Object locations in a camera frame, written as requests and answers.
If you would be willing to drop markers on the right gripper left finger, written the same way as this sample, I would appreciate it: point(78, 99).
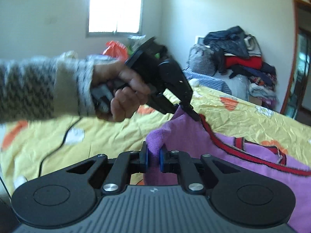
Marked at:
point(119, 170)

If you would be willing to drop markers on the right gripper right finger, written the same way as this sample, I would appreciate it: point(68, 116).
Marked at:
point(181, 164)

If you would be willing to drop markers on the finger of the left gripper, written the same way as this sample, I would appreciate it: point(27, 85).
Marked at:
point(188, 109)

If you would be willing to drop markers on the purple sweater red collar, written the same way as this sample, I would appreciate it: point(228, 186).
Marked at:
point(196, 138)

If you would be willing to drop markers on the patterned knit sleeve forearm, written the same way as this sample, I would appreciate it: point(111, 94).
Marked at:
point(44, 88)

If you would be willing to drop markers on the pile of folded clothes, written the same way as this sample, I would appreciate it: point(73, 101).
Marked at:
point(240, 52)

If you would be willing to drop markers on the person's left hand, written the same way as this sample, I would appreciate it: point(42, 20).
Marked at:
point(126, 101)

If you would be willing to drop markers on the blue quilted blanket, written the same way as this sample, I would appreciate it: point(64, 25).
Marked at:
point(196, 79)

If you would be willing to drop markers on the checkered houndstooth bag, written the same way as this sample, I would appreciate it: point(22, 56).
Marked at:
point(201, 61)

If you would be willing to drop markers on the orange plastic bag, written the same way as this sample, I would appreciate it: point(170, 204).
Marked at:
point(116, 49)

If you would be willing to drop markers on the window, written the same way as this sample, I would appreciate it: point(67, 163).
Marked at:
point(115, 17)

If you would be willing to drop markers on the yellow carrot print bedspread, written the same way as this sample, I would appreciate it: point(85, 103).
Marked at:
point(30, 149)

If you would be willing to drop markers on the wooden door frame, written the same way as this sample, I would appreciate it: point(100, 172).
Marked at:
point(296, 5)

